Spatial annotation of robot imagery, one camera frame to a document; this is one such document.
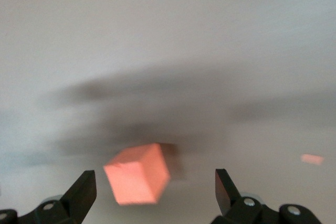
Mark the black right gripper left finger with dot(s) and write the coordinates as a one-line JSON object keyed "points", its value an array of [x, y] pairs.
{"points": [[78, 195]]}

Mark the orange foam block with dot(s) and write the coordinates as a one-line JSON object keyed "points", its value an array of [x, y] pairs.
{"points": [[136, 176]]}

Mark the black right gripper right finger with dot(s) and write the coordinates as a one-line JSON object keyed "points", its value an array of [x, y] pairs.
{"points": [[227, 195]]}

